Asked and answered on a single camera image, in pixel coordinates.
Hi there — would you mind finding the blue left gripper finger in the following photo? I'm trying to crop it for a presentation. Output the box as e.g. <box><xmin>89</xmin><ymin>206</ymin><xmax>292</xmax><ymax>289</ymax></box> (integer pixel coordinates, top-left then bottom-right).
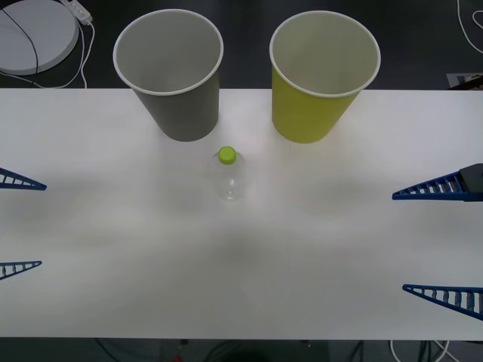
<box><xmin>0</xmin><ymin>259</ymin><xmax>43</xmax><ymax>282</ymax></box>
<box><xmin>0</xmin><ymin>167</ymin><xmax>48</xmax><ymax>191</ymax></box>

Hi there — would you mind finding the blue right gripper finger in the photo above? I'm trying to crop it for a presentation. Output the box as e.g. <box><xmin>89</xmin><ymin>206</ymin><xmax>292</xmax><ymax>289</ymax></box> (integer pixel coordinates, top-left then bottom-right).
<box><xmin>391</xmin><ymin>163</ymin><xmax>483</xmax><ymax>204</ymax></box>
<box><xmin>401</xmin><ymin>284</ymin><xmax>483</xmax><ymax>322</ymax></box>

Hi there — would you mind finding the clear bottle with green cap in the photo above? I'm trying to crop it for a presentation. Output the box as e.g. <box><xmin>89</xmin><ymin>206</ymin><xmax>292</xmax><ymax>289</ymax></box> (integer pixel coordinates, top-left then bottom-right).
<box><xmin>211</xmin><ymin>146</ymin><xmax>248</xmax><ymax>204</ymax></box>

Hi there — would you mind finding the grey floor outlet box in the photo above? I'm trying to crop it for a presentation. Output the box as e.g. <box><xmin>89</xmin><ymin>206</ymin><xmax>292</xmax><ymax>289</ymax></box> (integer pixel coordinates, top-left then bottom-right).
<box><xmin>446</xmin><ymin>72</ymin><xmax>483</xmax><ymax>91</ymax></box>

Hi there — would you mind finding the white round floor base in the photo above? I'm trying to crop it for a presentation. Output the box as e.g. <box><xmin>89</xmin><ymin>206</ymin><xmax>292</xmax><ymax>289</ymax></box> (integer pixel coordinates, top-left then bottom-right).
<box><xmin>0</xmin><ymin>0</ymin><xmax>80</xmax><ymax>76</ymax></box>

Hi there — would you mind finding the grey plastic waste bin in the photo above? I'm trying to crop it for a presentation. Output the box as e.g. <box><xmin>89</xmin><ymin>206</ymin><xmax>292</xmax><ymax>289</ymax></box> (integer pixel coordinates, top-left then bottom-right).
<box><xmin>112</xmin><ymin>9</ymin><xmax>225</xmax><ymax>143</ymax></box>

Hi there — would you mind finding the white power strip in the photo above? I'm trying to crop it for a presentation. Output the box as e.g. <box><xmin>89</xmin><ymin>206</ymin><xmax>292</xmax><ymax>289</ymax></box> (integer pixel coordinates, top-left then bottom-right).
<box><xmin>62</xmin><ymin>0</ymin><xmax>94</xmax><ymax>24</ymax></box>

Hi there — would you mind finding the yellow-green plastic waste bin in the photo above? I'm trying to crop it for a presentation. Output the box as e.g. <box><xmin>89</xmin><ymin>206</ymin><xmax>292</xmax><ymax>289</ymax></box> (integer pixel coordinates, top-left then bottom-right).
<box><xmin>268</xmin><ymin>10</ymin><xmax>382</xmax><ymax>144</ymax></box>

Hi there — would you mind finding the white cable under table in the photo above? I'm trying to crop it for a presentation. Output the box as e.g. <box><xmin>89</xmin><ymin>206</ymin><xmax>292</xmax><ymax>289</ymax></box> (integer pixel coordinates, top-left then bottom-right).
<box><xmin>389</xmin><ymin>339</ymin><xmax>456</xmax><ymax>362</ymax></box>

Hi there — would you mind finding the thin black cable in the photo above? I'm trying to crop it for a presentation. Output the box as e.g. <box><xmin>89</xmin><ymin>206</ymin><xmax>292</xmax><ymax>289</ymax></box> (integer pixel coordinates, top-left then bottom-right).
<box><xmin>0</xmin><ymin>7</ymin><xmax>50</xmax><ymax>90</ymax></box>

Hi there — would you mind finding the white power strip cable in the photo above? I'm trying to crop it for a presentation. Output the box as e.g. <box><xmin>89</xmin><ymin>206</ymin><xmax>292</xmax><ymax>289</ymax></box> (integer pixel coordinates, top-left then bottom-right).
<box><xmin>0</xmin><ymin>21</ymin><xmax>96</xmax><ymax>90</ymax></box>

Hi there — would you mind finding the white looped cable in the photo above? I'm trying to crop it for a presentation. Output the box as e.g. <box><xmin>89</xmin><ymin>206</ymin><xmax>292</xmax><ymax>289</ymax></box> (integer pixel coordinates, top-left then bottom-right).
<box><xmin>457</xmin><ymin>0</ymin><xmax>483</xmax><ymax>52</ymax></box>

